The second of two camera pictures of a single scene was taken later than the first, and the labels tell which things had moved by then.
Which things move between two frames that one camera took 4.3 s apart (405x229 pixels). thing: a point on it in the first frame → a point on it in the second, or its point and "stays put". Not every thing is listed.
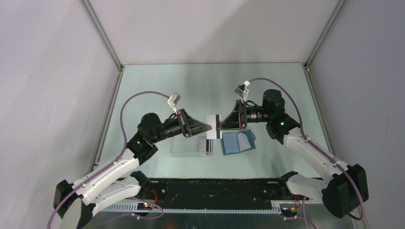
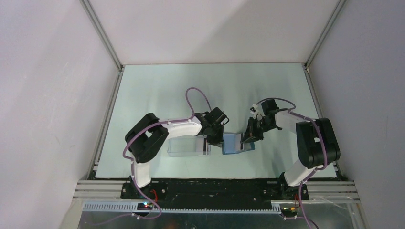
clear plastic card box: (189, 147) stays put
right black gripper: (238, 118) → (251, 135)
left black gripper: (191, 127) → (217, 141)
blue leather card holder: (237, 142) stays put
